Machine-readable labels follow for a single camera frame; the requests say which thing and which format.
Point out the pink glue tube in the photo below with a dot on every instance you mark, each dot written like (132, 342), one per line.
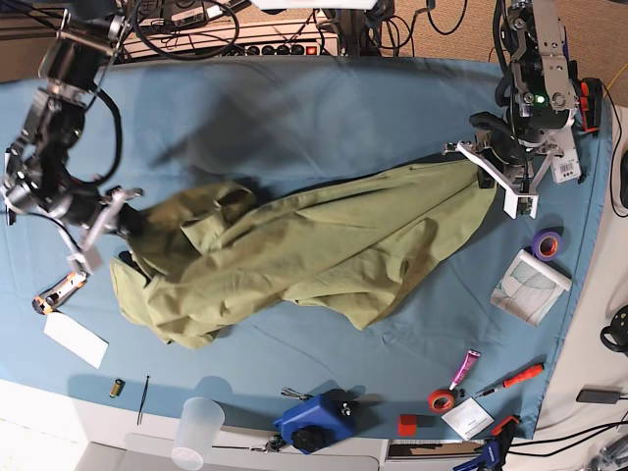
(468, 362)

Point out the orange handled screwdriver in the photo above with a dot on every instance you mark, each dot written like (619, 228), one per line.
(520, 377)

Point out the purple tape roll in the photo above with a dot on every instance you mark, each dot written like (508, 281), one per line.
(547, 243)

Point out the black tweezers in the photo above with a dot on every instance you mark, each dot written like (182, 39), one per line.
(142, 401)

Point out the black power adapter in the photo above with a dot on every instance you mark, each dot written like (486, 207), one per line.
(597, 396)

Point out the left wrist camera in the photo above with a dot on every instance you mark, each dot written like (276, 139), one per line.
(516, 204)

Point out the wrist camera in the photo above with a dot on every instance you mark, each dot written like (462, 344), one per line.
(516, 204)
(85, 261)

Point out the orange grey utility knife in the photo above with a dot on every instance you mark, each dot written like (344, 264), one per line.
(53, 298)

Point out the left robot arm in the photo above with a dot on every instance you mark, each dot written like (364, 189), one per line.
(539, 102)

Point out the red cube block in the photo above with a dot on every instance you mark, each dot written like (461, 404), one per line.
(407, 425)

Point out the white square paper note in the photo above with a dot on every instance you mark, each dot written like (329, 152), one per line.
(468, 419)

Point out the black power strip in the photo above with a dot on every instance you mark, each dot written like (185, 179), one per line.
(284, 49)

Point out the translucent plastic cup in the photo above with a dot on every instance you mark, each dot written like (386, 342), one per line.
(200, 424)

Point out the light blue table cloth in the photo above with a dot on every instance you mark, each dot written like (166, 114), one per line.
(280, 125)

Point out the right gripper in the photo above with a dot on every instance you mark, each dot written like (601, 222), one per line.
(101, 214)

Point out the white paper card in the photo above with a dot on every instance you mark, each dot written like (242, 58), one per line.
(76, 338)

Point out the blue orange spring clamp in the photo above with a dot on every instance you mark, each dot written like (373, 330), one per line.
(492, 454)

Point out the orange black clamp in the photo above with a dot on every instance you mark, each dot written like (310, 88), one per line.
(591, 100)

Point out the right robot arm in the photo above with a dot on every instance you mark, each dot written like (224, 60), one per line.
(36, 181)

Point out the clear plastic package box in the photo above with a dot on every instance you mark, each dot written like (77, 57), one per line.
(565, 165)

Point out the blue plastic clamp device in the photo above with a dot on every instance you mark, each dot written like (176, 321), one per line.
(318, 421)

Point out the rolled printed paper sheet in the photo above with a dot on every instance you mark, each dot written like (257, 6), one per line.
(529, 288)

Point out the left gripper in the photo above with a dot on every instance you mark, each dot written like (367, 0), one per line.
(504, 160)

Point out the black and white marker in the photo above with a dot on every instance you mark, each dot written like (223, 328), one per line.
(6, 185)

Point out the olive green t-shirt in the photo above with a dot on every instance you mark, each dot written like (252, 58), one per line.
(209, 257)

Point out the small green battery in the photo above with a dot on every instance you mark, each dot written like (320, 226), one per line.
(117, 388)

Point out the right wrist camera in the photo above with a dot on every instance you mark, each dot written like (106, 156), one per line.
(85, 261)

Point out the red tape roll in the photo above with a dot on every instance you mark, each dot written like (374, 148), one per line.
(441, 401)

